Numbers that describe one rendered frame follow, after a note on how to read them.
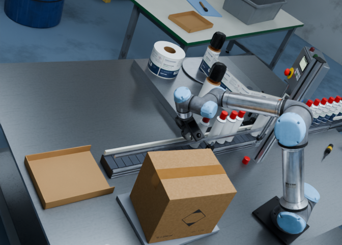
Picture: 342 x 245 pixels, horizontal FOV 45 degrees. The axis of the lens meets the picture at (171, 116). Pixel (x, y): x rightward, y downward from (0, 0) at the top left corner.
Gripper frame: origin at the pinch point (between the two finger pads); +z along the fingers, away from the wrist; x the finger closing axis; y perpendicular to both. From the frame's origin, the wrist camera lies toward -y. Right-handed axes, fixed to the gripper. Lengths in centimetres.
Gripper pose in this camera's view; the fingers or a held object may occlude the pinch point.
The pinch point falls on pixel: (191, 140)
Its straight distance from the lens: 207.9
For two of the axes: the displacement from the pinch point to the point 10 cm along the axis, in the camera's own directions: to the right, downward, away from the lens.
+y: -5.0, -6.5, 5.7
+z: 1.3, 6.0, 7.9
